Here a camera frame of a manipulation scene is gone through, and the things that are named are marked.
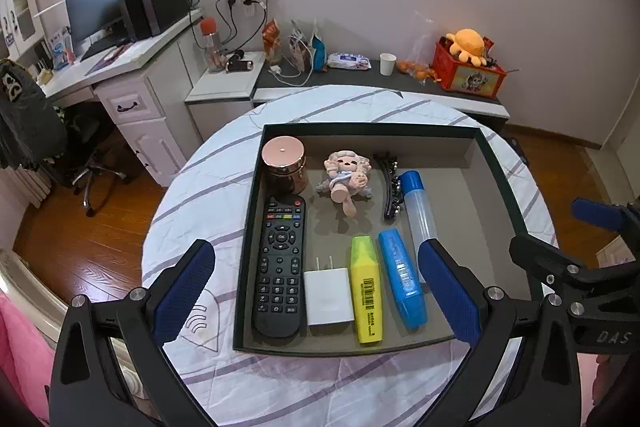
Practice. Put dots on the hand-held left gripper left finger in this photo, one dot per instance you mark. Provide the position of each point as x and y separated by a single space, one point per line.
182 292

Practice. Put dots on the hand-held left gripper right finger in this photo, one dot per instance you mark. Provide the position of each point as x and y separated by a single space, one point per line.
447 292

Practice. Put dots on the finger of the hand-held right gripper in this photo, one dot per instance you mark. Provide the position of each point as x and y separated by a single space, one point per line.
597 214
540 254

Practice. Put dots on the blue highlighter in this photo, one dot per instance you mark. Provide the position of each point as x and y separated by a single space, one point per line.
402 277

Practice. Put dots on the yellow highlighter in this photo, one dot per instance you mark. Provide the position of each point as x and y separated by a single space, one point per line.
367 297

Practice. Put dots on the clear tube with blue cap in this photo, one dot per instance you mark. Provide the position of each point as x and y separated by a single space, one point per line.
417 207

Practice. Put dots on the black remote control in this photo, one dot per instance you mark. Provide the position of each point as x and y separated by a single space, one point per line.
277 277

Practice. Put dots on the black hair clip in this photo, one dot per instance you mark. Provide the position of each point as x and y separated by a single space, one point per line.
390 194

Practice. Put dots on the white charger plug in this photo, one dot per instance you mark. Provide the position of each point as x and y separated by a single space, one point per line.
327 297

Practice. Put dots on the pink box with dark rim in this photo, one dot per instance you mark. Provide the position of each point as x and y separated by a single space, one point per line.
330 227

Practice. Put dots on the cat-eared doll figurine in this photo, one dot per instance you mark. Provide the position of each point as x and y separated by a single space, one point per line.
345 177

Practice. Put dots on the rose gold round jar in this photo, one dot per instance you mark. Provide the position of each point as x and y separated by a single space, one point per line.
284 162

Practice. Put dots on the pink quilted cloth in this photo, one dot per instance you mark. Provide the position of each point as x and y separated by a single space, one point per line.
600 382

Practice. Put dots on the white desk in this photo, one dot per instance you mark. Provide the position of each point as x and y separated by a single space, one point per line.
145 127

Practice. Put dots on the pink blanket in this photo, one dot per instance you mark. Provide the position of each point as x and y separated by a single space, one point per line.
20 347

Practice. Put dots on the red printed box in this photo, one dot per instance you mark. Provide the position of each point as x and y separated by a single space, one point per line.
472 79

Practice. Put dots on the black office chair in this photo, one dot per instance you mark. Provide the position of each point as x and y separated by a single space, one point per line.
82 132

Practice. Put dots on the beige curtain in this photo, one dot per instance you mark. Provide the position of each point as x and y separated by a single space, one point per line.
25 187

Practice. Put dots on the white low nightstand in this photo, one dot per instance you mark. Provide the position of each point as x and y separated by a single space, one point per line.
220 87

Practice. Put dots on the orange octopus plush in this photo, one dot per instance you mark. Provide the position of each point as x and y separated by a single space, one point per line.
467 42

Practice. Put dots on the pile of small tangerines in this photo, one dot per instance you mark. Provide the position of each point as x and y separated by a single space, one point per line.
415 68

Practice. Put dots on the small black case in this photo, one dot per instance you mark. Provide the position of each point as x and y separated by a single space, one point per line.
240 66

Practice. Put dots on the white paper cup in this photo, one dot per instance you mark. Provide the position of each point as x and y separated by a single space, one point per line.
387 65

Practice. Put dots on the dark-topped low shelf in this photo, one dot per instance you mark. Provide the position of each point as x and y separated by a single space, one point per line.
350 77

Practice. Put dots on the purple desk mat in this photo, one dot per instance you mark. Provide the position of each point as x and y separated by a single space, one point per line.
120 57

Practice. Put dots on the clear bottle with orange cap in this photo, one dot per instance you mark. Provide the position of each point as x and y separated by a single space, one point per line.
212 47

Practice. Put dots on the clear plastic bag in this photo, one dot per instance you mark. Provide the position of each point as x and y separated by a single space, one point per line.
422 37

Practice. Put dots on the wet wipes pack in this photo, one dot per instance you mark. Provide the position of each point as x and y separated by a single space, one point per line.
350 61

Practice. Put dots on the black keyboard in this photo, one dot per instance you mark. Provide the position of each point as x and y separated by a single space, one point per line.
102 47

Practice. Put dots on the orange snack bag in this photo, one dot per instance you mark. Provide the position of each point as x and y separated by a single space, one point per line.
271 39

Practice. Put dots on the white snack bag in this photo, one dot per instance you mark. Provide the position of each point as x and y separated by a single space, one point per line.
299 49

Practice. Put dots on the blue snack bag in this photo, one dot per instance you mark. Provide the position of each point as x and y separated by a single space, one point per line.
319 54

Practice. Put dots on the blue and white carton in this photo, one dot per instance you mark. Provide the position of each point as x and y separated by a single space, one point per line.
59 49

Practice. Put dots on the black computer monitor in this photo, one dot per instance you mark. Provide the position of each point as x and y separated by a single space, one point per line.
92 7

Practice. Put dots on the white glass-door cabinet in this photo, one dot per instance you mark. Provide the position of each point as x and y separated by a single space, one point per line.
22 7

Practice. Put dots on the white bed frame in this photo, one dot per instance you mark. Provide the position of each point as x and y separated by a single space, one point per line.
35 279

